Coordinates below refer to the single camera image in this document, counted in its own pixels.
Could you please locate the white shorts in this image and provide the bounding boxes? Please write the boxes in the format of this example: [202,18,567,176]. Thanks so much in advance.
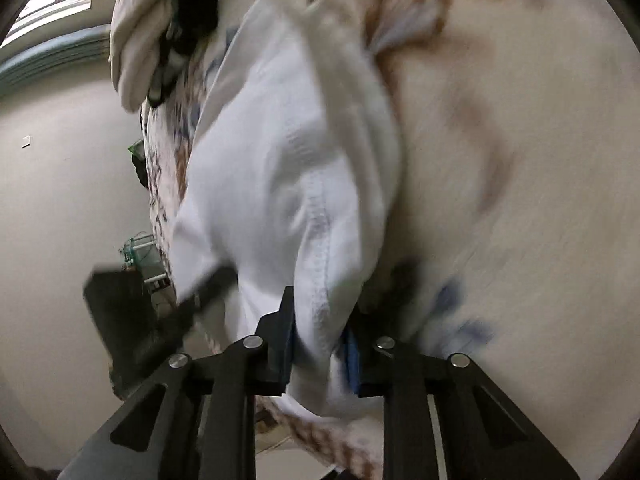
[170,0,407,418]

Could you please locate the green wire basket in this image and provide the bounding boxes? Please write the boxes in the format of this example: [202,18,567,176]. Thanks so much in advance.
[121,232,169,302]

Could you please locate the grey ribbed wall fixture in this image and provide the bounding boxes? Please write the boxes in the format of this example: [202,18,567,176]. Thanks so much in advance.
[0,25,114,102]

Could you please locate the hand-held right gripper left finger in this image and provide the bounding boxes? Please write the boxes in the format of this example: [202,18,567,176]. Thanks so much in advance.
[57,286,297,480]

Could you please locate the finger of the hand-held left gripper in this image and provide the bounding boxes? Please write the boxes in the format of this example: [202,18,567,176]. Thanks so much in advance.
[191,264,242,312]

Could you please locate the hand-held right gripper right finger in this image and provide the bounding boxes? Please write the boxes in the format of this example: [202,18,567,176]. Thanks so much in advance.
[341,317,582,480]

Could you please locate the floral bedsheet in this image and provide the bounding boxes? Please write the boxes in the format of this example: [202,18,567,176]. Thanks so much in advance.
[137,0,640,480]

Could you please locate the black cloth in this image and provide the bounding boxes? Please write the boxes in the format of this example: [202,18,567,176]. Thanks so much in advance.
[145,0,232,109]

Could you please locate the beige cloth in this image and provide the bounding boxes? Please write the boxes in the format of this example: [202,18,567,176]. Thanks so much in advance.
[107,0,182,114]

